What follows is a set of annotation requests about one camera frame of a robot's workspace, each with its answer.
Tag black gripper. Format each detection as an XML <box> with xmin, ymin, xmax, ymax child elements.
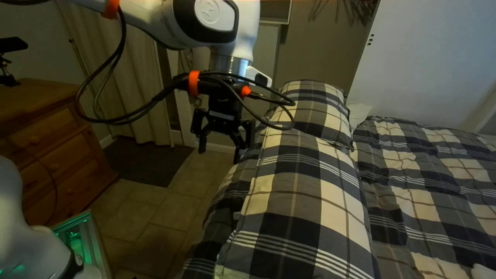
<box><xmin>189</xmin><ymin>76</ymin><xmax>257</xmax><ymax>166</ymax></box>

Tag plaid pillow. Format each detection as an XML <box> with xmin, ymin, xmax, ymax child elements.
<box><xmin>214</xmin><ymin>126</ymin><xmax>381</xmax><ymax>279</ymax></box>
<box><xmin>265</xmin><ymin>78</ymin><xmax>355</xmax><ymax>152</ymax></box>

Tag beige pillow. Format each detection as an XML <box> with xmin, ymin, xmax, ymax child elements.
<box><xmin>346</xmin><ymin>101</ymin><xmax>374</xmax><ymax>132</ymax></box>

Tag dark floor rug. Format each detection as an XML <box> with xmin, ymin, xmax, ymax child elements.
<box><xmin>102</xmin><ymin>137</ymin><xmax>195</xmax><ymax>189</ymax></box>

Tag white interior door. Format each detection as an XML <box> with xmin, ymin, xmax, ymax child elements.
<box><xmin>253</xmin><ymin>0</ymin><xmax>293</xmax><ymax>84</ymax></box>

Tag green lit robot stand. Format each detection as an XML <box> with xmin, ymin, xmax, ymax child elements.
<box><xmin>50</xmin><ymin>209</ymin><xmax>113</xmax><ymax>279</ymax></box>

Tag wooden nightstand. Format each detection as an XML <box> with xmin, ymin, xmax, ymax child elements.
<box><xmin>0</xmin><ymin>78</ymin><xmax>119</xmax><ymax>228</ymax></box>

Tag dark dried branches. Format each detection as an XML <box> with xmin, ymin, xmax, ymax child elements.
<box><xmin>309</xmin><ymin>0</ymin><xmax>381</xmax><ymax>27</ymax></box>

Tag plaid comforter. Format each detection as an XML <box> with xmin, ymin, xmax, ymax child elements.
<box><xmin>180</xmin><ymin>115</ymin><xmax>496</xmax><ymax>279</ymax></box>

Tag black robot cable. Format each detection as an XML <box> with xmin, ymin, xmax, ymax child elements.
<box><xmin>75</xmin><ymin>10</ymin><xmax>299</xmax><ymax>130</ymax></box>

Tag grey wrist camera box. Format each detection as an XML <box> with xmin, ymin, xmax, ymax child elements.
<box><xmin>251</xmin><ymin>64</ymin><xmax>274</xmax><ymax>90</ymax></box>

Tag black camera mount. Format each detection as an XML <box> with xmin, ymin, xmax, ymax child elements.
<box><xmin>0</xmin><ymin>36</ymin><xmax>30</xmax><ymax>89</ymax></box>

